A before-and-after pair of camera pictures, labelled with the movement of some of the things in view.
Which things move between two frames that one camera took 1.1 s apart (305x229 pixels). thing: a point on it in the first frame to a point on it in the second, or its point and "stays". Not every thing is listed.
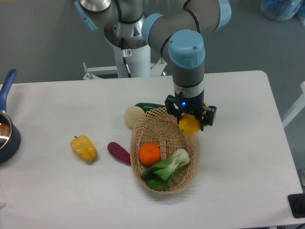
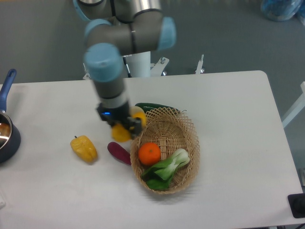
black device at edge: [297, 202] stays
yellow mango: [189, 125] to [122, 134]
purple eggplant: [120, 152] stays
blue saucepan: [10, 133] stays
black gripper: [193, 105] to [114, 115]
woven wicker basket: [159, 126] stays
